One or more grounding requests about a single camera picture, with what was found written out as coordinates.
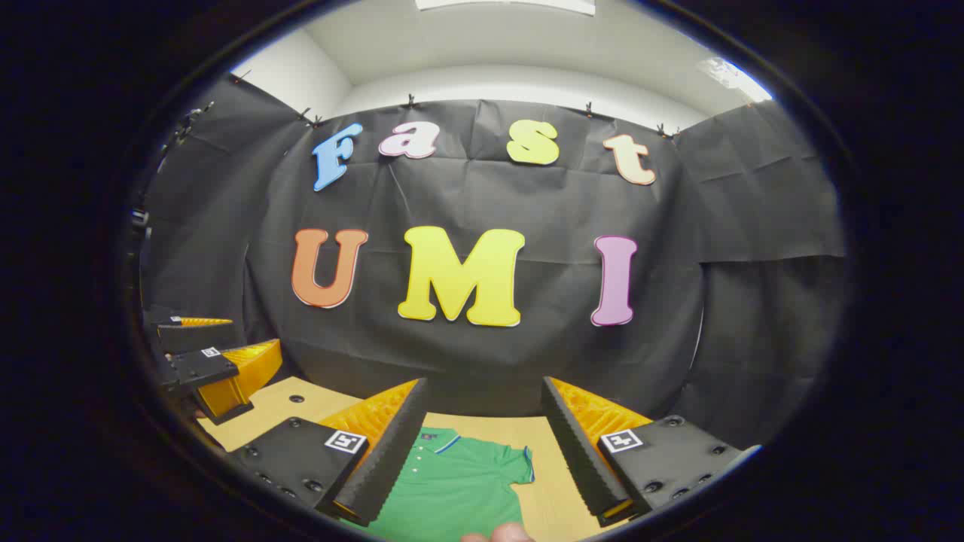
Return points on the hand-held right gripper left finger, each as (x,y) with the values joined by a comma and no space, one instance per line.
(392,452)

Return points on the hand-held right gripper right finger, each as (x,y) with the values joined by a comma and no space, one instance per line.
(576,452)

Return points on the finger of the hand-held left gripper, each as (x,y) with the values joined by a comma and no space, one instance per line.
(192,337)
(203,369)

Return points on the green T-shirt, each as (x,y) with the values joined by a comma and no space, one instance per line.
(467,489)

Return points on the black backdrop cloth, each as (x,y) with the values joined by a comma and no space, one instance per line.
(527,361)

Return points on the ceiling light panel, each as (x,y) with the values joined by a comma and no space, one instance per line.
(504,4)

